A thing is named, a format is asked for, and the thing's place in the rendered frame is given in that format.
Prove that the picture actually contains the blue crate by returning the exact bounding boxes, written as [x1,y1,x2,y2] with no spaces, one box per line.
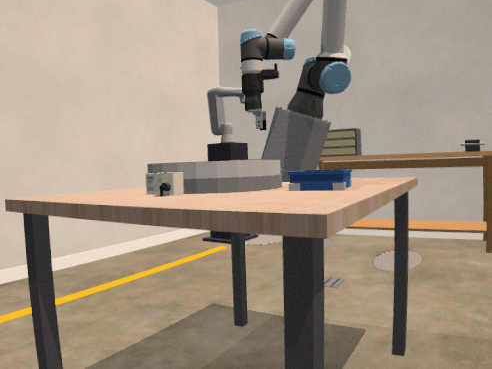
[288,169,352,191]

